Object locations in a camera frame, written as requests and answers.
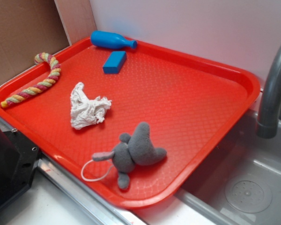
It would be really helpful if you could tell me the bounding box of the blue rectangular block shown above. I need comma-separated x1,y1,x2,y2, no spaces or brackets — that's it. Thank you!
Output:
103,51,126,74

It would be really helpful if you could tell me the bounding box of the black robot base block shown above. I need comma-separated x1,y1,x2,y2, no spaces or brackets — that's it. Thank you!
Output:
0,129,40,210

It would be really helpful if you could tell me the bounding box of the red plastic tray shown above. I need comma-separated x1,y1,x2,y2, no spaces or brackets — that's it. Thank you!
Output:
0,38,260,209

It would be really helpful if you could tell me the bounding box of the grey plush mouse toy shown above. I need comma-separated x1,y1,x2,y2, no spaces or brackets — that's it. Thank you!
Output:
81,122,167,190

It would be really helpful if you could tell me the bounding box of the crumpled white paper towel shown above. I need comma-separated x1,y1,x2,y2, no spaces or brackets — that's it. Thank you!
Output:
70,82,112,130

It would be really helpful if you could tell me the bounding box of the blue plastic bottle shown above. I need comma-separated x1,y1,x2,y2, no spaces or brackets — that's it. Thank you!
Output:
90,30,137,50

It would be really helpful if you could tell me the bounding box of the grey sink faucet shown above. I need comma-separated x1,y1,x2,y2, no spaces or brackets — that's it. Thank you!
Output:
256,46,281,139

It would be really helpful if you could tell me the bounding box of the grey plastic sink basin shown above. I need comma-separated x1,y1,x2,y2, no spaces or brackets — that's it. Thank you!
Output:
176,111,281,225

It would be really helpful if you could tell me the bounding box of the brown cardboard panel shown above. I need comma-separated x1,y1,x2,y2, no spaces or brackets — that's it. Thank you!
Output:
0,0,69,86

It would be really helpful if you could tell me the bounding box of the multicolour twisted rope toy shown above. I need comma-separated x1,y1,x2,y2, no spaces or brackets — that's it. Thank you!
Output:
0,52,61,109

